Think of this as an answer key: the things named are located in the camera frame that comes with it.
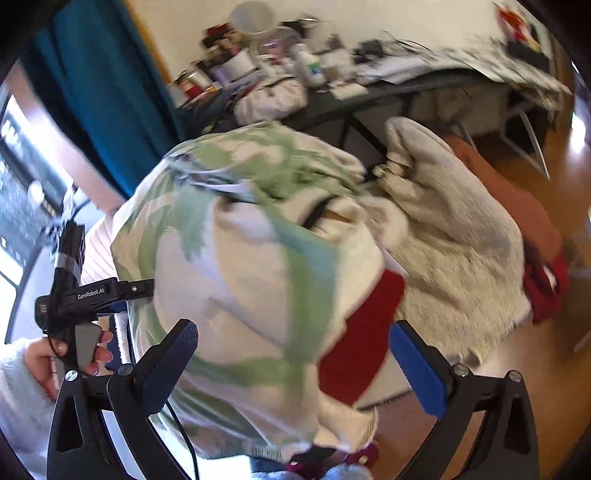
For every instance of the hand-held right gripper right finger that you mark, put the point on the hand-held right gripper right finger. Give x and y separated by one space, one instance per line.
418 369

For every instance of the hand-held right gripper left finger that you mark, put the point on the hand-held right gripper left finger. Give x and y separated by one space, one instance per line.
171 364

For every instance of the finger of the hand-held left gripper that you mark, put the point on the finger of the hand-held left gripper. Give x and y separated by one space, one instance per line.
136 290

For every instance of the green leaf print pajamas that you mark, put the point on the green leaf print pajamas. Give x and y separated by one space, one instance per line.
240 277

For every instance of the person's left hand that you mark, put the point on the person's left hand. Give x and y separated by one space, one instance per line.
44 360

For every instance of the red garment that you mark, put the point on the red garment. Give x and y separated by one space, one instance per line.
364 350

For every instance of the beige fleece garment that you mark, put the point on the beige fleece garment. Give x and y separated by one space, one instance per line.
452 258

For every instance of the maroon slipper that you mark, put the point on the maroon slipper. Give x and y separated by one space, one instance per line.
332 461

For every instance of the small red cloth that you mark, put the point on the small red cloth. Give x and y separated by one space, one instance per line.
547 290

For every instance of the teal curtain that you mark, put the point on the teal curtain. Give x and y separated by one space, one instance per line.
92 92

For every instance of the beige cloth bag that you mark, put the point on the beige cloth bag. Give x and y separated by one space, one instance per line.
272 99

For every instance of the group of cosmetic bottles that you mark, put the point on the group of cosmetic bottles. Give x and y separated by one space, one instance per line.
231 60

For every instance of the black desk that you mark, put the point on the black desk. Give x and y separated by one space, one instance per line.
392 92

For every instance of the white lotion bottle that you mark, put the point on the white lotion bottle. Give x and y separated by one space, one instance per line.
308 64

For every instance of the round white mirror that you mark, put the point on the round white mirror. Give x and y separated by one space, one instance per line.
251 16

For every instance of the stack of papers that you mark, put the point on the stack of papers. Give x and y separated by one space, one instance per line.
397 71

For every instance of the geometric print table mat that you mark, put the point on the geometric print table mat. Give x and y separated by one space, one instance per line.
508 69

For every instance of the black power adapter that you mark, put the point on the black power adapter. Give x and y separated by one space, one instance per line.
369 47

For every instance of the red flower decoration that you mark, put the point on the red flower decoration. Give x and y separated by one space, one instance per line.
517 21

